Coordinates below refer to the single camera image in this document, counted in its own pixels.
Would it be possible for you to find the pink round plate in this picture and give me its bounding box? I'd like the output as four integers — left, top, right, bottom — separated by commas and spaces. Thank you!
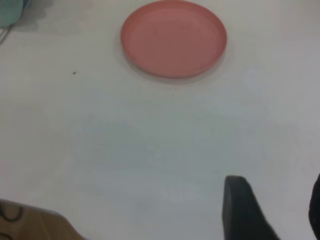
120, 0, 228, 79

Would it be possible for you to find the black looped cable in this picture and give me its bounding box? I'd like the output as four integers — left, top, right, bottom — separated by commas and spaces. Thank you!
0, 202, 24, 223

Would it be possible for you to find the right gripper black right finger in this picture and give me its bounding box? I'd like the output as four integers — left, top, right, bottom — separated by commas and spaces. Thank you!
308, 172, 320, 240

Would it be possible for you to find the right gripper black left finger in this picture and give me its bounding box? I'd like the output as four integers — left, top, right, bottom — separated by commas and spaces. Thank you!
222, 175, 281, 240

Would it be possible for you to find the green round plate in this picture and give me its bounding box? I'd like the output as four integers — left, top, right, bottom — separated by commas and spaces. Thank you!
0, 0, 30, 28

